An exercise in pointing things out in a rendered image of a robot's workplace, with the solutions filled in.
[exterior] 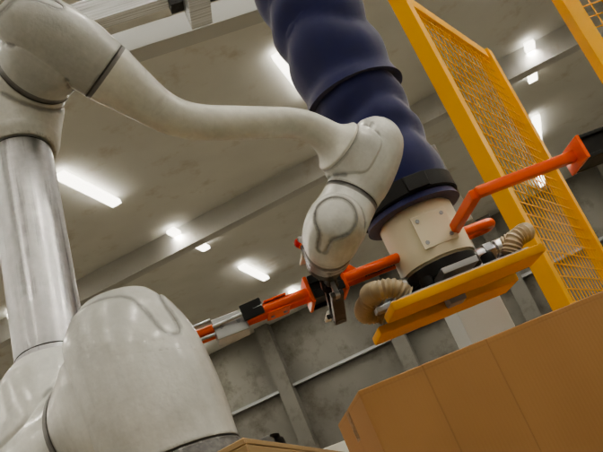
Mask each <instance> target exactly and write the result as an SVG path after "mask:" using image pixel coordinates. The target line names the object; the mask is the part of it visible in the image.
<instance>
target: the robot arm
mask: <svg viewBox="0 0 603 452"><path fill-rule="evenodd" d="M0 40H2V41H1V43H0V260H1V267H2V274H3V281H4V294H5V301H6V307H7V315H8V322H9V328H10V336H11V343H12V349H13V362H14V365H13V366H12V367H11V368H10V369H9V370H8V371H7V372H6V373H5V375H4V377H3V378H2V379H1V381H0V452H217V451H219V450H221V449H222V448H225V447H227V446H229V445H231V444H232V443H234V442H235V441H237V440H239V439H240V436H239V433H238V431H237V428H236V426H235V423H234V420H233V417H232V411H231V408H230V406H229V403H228V400H227V397H226V395H225V393H224V390H223V386H222V384H221V381H220V379H219V377H218V375H217V372H216V370H215V368H214V364H213V363H212V361H211V359H210V356H209V354H208V352H207V350H206V348H205V346H204V344H203V342H202V340H201V339H200V337H199V335H198V333H197V331H196V329H195V328H194V327H193V326H192V324H191V323H190V322H189V321H188V319H187V318H186V317H185V315H184V314H183V313H182V312H181V311H180V310H179V309H178V308H177V307H176V306H175V305H174V304H173V303H172V302H171V301H170V300H169V299H167V298H166V297H165V296H164V295H161V294H160V295H159V294H158V293H156V292H154V291H152V290H150V289H148V288H145V287H143V286H127V287H121V288H117V289H114V290H110V291H105V292H103V293H101V294H99V295H97V296H95V297H93V298H91V299H90V300H88V301H86V302H85V303H84V304H83V305H82V306H81V303H80V299H79V293H78V289H77V283H76V279H75V273H74V264H73V259H72V254H71V249H70V245H69V239H68V235H67V229H66V220H65V216H64V210H63V205H62V200H61V195H60V190H59V185H58V180H57V172H56V166H55V162H54V160H55V159H56V157H57V155H58V153H59V150H60V141H61V134H62V126H63V121H64V115H65V109H64V106H65V104H66V101H67V100H68V98H69V97H70V95H71V94H72V93H73V92H74V91H78V92H80V93H81V94H82V95H84V96H86V97H87V98H89V99H91V100H94V101H96V102H98V103H100V104H102V105H104V106H106V107H108V108H111V109H114V110H116V111H117V112H119V113H121V114H123V115H125V116H127V117H130V118H132V119H134V120H135V121H137V122H139V123H141V124H143V125H145V126H148V127H150V128H151V129H154V130H156V131H158V132H161V133H163V134H166V135H170V136H174V137H178V138H181V139H187V140H195V141H226V140H248V139H269V138H292V139H297V140H300V141H303V142H305V143H307V144H308V145H309V146H311V147H312V148H313V149H314V150H315V151H316V153H317V154H318V156H319V167H320V168H321V169H322V170H323V171H324V173H325V175H326V178H327V180H328V182H327V184H326V186H325V187H324V189H323V191H322V192H321V194H320V195H319V197H318V199H317V200H316V201H315V202H314V203H313V204H312V205H311V207H310V209H309V211H308V213H307V215H306V218H305V221H304V224H303V229H302V235H301V236H300V237H297V240H298V241H299V242H300V243H301V259H300V265H305V264H306V266H307V269H308V271H309V272H310V274H311V275H312V276H313V277H315V278H316V279H318V280H319V284H320V288H321V290H323V291H324V292H325V296H326V300H327V304H328V311H327V314H326V316H325V320H324V321H325V323H327V322H329V321H332V322H333V321H334V324H335V326H336V325H339V324H341V323H344V322H346V313H345V302H344V291H343V290H342V289H341V290H339V289H338V288H337V287H338V286H339V284H338V280H337V277H338V276H339V275H340V274H341V273H342V272H343V271H344V270H345V269H346V268H347V267H348V265H349V263H350V260H351V259H352V258H353V256H354V255H355V253H356V251H357V249H358V248H359V246H360V245H361V244H362V243H363V239H364V237H365V234H366V232H367V230H368V228H369V226H370V223H371V220H372V217H373V215H374V214H375V212H376V210H377V208H378V207H379V205H380V203H381V202H382V200H383V199H384V198H385V196H386V194H387V193H388V191H389V189H390V187H391V185H392V183H393V181H394V178H395V176H396V175H397V172H398V168H399V165H400V162H401V160H402V155H403V151H404V139H403V135H402V134H401V132H400V130H399V128H398V126H397V125H396V124H395V123H394V122H392V121H391V120H389V119H387V118H385V117H378V116H373V117H367V118H365V119H363V120H361V121H360V122H359V123H358V124H357V125H356V124H355V123H354V122H353V123H349V124H338V123H337V122H334V121H332V120H330V119H328V118H326V117H323V116H321V115H320V114H318V113H315V112H312V111H309V110H306V109H297V108H289V107H264V106H228V105H206V104H198V103H194V102H190V101H187V100H183V99H181V98H179V97H177V96H176V95H174V94H172V93H171V92H170V91H168V90H167V89H166V88H164V87H163V86H162V85H161V84H160V83H159V82H158V81H157V80H156V79H155V78H154V77H153V76H152V75H151V74H150V73H149V72H148V71H147V70H146V69H145V68H144V67H143V66H142V65H141V64H140V63H139V62H138V61H137V60H136V58H135V57H134V56H133V55H132V54H131V53H130V52H129V51H128V50H127V49H126V48H125V47H124V46H122V45H121V44H120V43H119V42H118V41H117V40H116V39H114V38H113V37H112V36H111V35H110V34H109V33H108V32H107V31H106V30H105V29H104V28H103V27H101V26H100V25H99V24H98V23H97V22H95V21H94V20H92V19H91V18H90V17H88V16H87V15H85V14H84V13H82V12H80V11H79V10H77V9H76V8H74V7H72V6H71V5H70V4H67V3H65V2H63V1H62V0H4V1H3V2H2V4H1V5H0ZM324 283H325V284H326V285H324Z"/></svg>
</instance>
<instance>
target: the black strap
mask: <svg viewBox="0 0 603 452"><path fill-rule="evenodd" d="M441 185H448V186H452V187H454V188H455V189H456V190H457V185H456V183H455V181H454V179H453V178H452V176H451V174H450V172H449V171H448V170H446V169H426V170H421V171H418V172H416V173H414V174H411V175H408V176H406V177H403V178H401V179H399V180H397V181H395V182H393V183H392V185H391V187H390V189H389V191H388V193H387V194H386V196H385V198H384V199H383V200H382V202H381V203H380V205H379V207H378V208H377V210H376V212H375V214H374V215H373V217H372V220H373V219H374V218H375V217H376V216H377V215H378V214H379V213H381V212H382V211H383V210H385V209H386V208H388V207H389V206H391V205H392V204H394V203H395V202H397V201H399V200H401V199H403V198H405V197H407V196H410V195H412V194H414V193H416V192H419V191H421V190H424V189H426V188H429V187H436V186H441Z"/></svg>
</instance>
